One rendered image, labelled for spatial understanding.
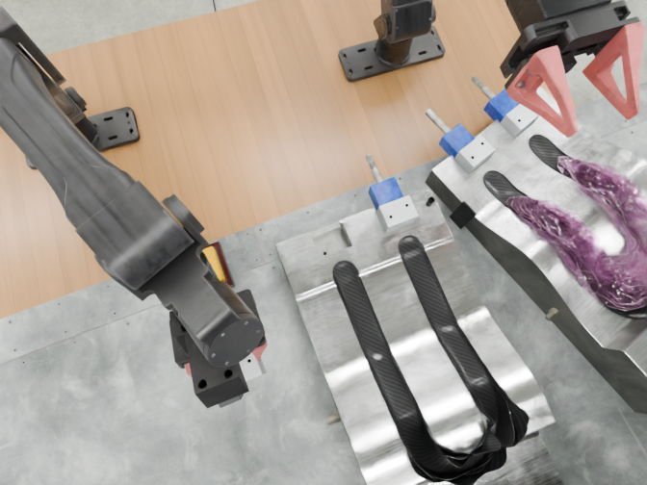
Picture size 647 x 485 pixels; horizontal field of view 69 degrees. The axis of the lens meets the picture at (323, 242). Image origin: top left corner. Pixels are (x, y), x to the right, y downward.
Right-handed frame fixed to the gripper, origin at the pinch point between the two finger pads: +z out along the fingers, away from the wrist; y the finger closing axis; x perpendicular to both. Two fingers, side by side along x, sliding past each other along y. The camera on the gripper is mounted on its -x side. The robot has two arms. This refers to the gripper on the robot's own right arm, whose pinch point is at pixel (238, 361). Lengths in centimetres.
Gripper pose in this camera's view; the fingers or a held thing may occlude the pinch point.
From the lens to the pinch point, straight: 63.4
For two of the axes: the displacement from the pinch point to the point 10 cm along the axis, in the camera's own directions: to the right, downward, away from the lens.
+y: 9.3, -3.5, 1.1
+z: 1.6, 6.6, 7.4
